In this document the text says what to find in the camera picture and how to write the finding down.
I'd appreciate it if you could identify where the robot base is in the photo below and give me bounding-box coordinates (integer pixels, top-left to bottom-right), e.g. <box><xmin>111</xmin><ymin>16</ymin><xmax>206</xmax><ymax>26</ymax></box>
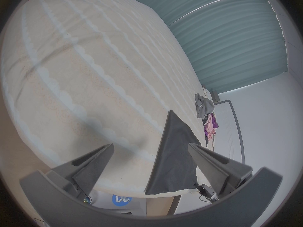
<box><xmin>83</xmin><ymin>188</ymin><xmax>147</xmax><ymax>216</ymax></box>

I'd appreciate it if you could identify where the grey garment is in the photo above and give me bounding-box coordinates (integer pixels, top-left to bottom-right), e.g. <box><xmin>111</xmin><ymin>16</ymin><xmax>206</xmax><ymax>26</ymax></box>
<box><xmin>195</xmin><ymin>93</ymin><xmax>215</xmax><ymax>119</ymax></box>

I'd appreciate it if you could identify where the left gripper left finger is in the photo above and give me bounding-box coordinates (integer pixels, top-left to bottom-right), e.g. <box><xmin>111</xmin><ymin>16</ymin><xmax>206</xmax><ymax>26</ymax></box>
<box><xmin>48</xmin><ymin>143</ymin><xmax>114</xmax><ymax>197</ymax></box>

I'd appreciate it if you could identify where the blue-green curtain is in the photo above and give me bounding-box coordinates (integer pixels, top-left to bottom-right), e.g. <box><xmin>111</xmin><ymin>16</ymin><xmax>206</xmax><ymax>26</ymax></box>
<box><xmin>109</xmin><ymin>0</ymin><xmax>261</xmax><ymax>26</ymax></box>
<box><xmin>168</xmin><ymin>0</ymin><xmax>289</xmax><ymax>94</ymax></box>

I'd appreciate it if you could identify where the bed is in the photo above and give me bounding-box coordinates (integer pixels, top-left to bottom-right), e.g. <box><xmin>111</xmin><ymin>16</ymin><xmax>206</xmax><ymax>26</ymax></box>
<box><xmin>0</xmin><ymin>0</ymin><xmax>245</xmax><ymax>196</ymax></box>

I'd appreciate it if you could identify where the white printed pillow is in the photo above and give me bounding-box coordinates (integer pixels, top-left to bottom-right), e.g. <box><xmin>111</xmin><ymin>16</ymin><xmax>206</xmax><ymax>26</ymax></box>
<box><xmin>202</xmin><ymin>86</ymin><xmax>213</xmax><ymax>102</ymax></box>

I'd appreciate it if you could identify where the black T-shirt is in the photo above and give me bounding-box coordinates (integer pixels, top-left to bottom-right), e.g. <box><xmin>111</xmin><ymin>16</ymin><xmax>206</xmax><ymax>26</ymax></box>
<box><xmin>144</xmin><ymin>109</ymin><xmax>202</xmax><ymax>195</ymax></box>

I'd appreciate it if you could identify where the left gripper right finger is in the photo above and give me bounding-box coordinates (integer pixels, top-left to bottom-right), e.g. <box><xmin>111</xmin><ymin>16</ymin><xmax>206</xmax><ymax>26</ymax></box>
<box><xmin>188</xmin><ymin>143</ymin><xmax>253</xmax><ymax>196</ymax></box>

